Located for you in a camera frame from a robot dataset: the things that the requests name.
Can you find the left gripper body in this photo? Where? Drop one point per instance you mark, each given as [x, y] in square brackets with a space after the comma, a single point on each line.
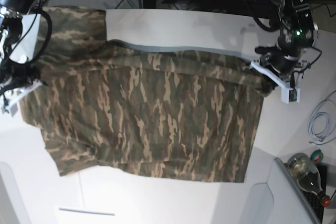
[283, 62]

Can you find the camouflage t-shirt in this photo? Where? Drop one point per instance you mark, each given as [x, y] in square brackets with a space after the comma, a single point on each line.
[188, 115]

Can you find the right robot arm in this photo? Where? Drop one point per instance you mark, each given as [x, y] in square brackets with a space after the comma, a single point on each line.
[12, 12]

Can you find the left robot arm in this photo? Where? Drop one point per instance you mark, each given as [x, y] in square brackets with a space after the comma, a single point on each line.
[296, 33]

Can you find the green tape roll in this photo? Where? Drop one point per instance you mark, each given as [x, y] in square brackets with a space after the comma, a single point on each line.
[317, 156]

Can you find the clear plastic bottle red cap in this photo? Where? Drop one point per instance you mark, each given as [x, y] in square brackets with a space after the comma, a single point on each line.
[308, 178]

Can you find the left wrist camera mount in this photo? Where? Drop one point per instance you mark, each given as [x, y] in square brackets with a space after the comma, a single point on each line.
[289, 84]

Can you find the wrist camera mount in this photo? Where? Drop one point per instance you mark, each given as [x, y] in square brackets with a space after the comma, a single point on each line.
[289, 84]
[10, 99]

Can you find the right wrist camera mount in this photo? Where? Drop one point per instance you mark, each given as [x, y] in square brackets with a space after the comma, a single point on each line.
[10, 99]

